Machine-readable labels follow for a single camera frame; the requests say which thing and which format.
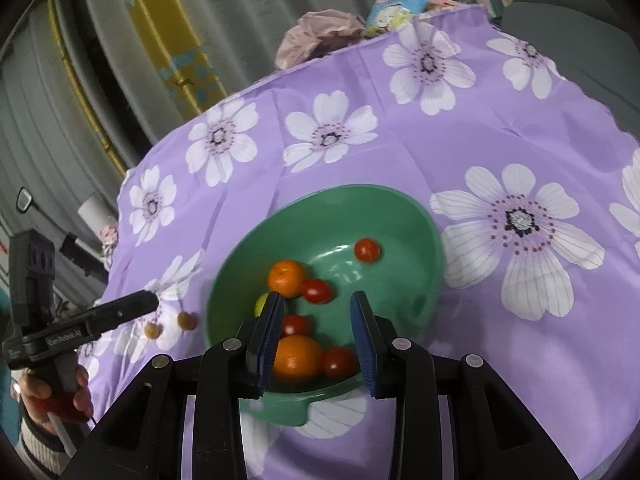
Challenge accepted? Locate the white tube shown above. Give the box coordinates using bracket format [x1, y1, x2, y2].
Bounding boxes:
[77, 191, 114, 231]

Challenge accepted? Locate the crumpled pink cloth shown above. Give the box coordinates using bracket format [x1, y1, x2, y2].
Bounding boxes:
[275, 10, 368, 70]

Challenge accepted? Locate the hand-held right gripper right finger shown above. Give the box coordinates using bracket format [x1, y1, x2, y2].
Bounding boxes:
[349, 291, 583, 480]

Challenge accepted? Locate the yellow patterned panel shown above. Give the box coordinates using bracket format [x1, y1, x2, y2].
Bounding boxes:
[107, 0, 228, 113]

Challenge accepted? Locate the red cherry tomato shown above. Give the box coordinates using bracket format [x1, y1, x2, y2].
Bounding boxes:
[354, 238, 383, 264]
[301, 278, 334, 306]
[281, 314, 311, 338]
[322, 346, 359, 380]

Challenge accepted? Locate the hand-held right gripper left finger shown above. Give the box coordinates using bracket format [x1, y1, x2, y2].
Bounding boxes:
[60, 291, 286, 480]

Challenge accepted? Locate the white and black rod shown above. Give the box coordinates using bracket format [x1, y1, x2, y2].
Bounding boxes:
[59, 233, 108, 272]

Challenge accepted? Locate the gold metal rail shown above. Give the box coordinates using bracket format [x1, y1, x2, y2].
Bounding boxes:
[47, 0, 128, 176]

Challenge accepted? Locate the small orange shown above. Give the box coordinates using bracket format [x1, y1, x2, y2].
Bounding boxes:
[267, 260, 309, 297]

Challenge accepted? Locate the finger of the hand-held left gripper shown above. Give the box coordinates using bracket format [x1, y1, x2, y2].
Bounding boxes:
[80, 291, 161, 335]

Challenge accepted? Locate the person's left hand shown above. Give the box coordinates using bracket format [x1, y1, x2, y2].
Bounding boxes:
[17, 362, 95, 436]

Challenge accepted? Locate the purple floral cloth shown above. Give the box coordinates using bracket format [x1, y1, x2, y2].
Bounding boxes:
[75, 4, 640, 480]

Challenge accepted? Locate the person's left forearm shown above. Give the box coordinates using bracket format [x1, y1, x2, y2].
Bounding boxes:
[19, 416, 76, 480]

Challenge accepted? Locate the large orange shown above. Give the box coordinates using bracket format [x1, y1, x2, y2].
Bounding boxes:
[272, 335, 325, 381]

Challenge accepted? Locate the small floral cloth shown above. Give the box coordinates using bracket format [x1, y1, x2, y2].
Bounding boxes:
[100, 222, 122, 271]

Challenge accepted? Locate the cartoon print pillow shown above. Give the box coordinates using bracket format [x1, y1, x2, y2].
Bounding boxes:
[362, 0, 433, 38]

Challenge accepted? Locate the green plastic bowl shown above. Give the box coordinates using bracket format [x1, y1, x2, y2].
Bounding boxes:
[205, 185, 446, 427]

